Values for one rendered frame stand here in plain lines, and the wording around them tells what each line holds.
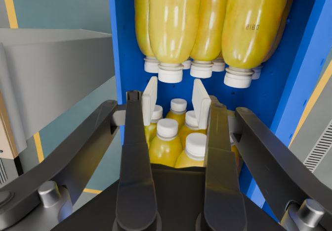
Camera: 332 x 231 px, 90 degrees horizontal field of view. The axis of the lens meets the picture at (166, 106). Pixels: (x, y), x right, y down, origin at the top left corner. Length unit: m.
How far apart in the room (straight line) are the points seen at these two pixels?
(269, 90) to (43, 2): 1.58
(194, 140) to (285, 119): 0.12
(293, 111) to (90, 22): 1.44
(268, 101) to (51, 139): 2.01
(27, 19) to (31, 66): 1.12
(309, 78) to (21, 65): 0.64
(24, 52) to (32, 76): 0.08
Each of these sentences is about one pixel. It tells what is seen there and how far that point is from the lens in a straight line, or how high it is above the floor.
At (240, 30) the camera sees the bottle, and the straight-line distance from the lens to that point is 0.24.
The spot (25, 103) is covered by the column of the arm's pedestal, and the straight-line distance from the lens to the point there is 0.67.
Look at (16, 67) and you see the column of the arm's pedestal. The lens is 0.63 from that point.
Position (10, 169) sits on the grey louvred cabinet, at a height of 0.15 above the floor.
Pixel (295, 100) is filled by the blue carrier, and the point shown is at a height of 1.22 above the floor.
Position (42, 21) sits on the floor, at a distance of 1.70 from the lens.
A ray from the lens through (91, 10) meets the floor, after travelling 1.51.
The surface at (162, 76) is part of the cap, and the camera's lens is 0.26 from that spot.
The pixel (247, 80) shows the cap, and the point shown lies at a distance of 0.27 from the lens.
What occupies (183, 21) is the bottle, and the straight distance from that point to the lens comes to 0.23.
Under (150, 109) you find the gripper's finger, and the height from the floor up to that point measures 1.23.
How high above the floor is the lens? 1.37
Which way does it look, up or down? 65 degrees down
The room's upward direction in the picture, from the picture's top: 173 degrees counter-clockwise
